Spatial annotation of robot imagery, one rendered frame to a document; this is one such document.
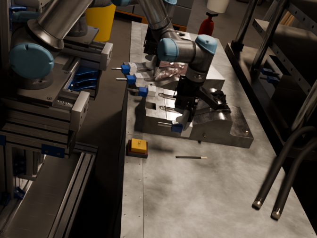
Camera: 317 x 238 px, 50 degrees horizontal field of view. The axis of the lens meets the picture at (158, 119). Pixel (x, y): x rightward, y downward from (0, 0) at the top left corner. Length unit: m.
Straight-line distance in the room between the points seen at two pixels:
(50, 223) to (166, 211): 0.81
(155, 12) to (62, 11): 0.33
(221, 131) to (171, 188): 0.39
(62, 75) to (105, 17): 2.87
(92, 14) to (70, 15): 3.15
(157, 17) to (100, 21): 2.97
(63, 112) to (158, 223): 0.49
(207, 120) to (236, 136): 0.16
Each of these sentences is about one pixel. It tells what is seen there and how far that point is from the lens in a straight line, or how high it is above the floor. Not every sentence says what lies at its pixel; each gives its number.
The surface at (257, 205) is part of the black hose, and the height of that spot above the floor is 0.82.
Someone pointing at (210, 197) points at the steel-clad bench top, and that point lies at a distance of 1.28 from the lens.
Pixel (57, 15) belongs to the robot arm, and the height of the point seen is 1.34.
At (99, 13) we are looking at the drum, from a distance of 4.08.
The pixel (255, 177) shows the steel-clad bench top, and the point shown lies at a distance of 1.46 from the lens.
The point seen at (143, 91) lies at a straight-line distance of 1.54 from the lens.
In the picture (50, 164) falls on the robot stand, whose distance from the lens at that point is 2.11.
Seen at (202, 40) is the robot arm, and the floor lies 1.30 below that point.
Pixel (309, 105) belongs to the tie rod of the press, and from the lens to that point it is 1.72.
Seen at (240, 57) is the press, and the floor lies 0.79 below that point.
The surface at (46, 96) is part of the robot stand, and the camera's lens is 1.17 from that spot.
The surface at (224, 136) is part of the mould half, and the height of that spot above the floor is 0.85.
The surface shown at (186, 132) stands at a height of 0.92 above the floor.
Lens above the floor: 1.67
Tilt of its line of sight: 34 degrees down
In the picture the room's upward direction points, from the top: 15 degrees clockwise
